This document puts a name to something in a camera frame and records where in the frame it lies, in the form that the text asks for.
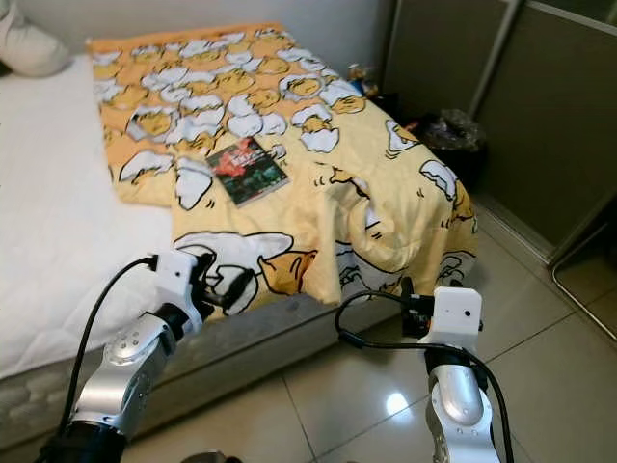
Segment cream plush toy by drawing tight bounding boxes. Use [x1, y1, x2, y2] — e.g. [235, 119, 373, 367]
[0, 0, 70, 78]

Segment dark robot left foot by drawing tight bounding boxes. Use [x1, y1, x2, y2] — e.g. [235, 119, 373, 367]
[181, 451, 242, 463]

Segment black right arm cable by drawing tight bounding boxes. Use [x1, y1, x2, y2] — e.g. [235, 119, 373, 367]
[335, 289, 518, 463]

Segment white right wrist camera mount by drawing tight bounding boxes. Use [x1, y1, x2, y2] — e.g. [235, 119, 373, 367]
[427, 286, 483, 348]

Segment dark sliding door wardrobe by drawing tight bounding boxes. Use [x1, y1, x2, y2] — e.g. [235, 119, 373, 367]
[381, 0, 617, 247]

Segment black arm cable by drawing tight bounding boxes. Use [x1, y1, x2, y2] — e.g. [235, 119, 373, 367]
[335, 289, 518, 463]
[58, 256, 160, 435]

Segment yellow egg print blanket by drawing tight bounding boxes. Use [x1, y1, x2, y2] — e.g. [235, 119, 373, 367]
[87, 21, 478, 314]

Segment dark red green book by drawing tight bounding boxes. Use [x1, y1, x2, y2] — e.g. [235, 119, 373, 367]
[207, 137, 290, 208]

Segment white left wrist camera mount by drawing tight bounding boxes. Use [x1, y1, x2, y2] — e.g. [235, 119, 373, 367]
[154, 249, 203, 312]

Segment small colourful figurine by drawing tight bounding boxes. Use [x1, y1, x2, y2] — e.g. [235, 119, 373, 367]
[347, 63, 382, 97]

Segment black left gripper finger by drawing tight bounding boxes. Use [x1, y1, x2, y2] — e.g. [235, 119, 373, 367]
[218, 268, 252, 310]

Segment silver metal frame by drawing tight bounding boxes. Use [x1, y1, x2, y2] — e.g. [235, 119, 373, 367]
[550, 193, 617, 344]

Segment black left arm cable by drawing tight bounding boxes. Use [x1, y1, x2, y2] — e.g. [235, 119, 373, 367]
[58, 256, 160, 435]

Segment white bed mattress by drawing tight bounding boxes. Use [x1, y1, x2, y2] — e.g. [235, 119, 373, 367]
[0, 53, 406, 456]

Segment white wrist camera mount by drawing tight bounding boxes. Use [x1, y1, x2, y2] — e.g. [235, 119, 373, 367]
[154, 249, 203, 312]
[427, 286, 483, 348]

